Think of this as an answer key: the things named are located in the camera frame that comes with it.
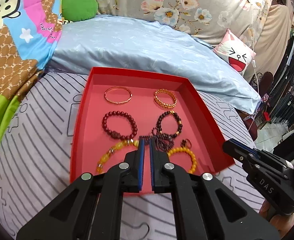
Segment green pillow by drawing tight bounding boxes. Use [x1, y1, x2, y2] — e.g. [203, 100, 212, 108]
[61, 0, 99, 22]

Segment yellow-green bead bracelet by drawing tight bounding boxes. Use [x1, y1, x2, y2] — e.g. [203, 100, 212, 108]
[95, 140, 140, 174]

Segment smooth gold bangle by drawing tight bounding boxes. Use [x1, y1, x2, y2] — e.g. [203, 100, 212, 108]
[104, 86, 132, 104]

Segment gold chain bracelet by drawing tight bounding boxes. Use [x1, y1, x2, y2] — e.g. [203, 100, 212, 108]
[153, 89, 176, 109]

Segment grey striped bed sheet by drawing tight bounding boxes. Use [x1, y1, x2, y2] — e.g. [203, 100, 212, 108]
[0, 67, 270, 240]

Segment red cardboard box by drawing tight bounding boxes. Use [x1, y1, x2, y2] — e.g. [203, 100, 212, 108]
[69, 67, 235, 194]

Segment colourful cartoon blanket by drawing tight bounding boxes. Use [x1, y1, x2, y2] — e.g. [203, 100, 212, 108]
[0, 0, 70, 155]

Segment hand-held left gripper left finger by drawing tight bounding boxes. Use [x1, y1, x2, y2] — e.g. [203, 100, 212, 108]
[16, 139, 145, 240]

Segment beige cloth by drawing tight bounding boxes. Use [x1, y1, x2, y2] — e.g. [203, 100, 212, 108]
[244, 4, 294, 85]

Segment yellow bead bracelet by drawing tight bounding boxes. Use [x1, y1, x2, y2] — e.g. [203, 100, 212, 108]
[167, 140, 198, 173]

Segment person's right hand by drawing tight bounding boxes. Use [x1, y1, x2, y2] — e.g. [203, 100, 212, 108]
[260, 199, 294, 240]

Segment grey floral quilt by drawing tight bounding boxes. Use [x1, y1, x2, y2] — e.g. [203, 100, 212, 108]
[67, 0, 275, 48]

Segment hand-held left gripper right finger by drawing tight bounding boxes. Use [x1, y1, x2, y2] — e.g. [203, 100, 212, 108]
[149, 139, 280, 240]

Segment black metal bed frame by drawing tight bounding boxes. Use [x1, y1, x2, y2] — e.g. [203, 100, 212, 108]
[255, 71, 273, 95]

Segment long purple bead bracelet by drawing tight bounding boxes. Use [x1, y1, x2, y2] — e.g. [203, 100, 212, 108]
[139, 127, 175, 153]

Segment white cable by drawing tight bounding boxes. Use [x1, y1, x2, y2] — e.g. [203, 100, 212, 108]
[248, 0, 260, 98]

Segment rack of dark clothes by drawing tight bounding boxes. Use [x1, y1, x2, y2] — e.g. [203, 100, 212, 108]
[269, 5, 294, 130]

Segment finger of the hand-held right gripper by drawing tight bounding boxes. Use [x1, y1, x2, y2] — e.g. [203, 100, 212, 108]
[230, 139, 293, 172]
[222, 140, 262, 174]

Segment dark brown bead bracelet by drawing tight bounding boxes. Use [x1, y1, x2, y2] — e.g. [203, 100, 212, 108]
[155, 111, 182, 138]

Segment laughing cat face pillow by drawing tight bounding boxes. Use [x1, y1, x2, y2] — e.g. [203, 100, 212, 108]
[213, 29, 257, 75]

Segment dark red bead bracelet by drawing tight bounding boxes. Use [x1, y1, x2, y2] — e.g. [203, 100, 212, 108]
[102, 111, 137, 140]

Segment light blue pillow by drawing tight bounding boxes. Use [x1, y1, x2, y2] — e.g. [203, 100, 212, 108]
[48, 14, 261, 112]

